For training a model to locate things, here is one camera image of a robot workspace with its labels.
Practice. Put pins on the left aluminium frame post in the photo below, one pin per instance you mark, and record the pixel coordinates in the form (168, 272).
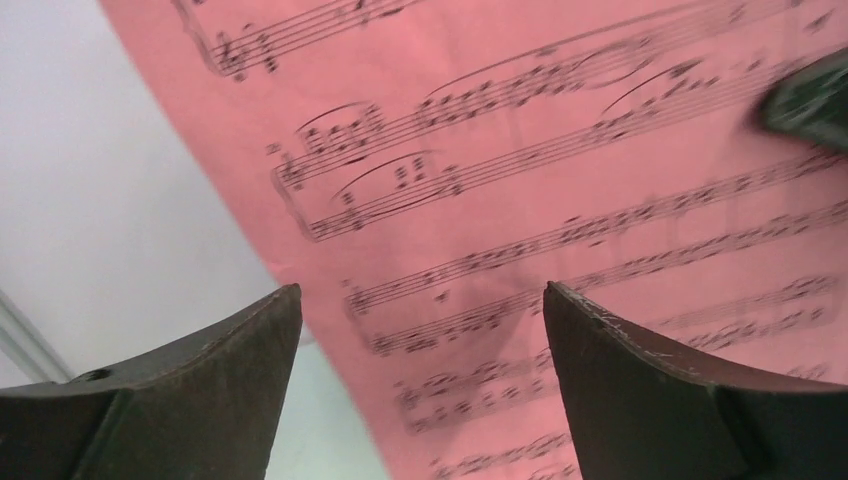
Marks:
(23, 344)

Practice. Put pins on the pink paper sheet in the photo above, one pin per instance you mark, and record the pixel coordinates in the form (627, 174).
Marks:
(422, 169)

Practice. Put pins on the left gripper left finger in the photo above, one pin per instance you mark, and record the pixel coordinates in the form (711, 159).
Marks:
(205, 406)

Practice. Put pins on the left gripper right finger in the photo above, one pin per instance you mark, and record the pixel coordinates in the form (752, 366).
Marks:
(640, 405)

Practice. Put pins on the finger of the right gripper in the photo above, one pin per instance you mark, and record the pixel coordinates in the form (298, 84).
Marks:
(810, 103)

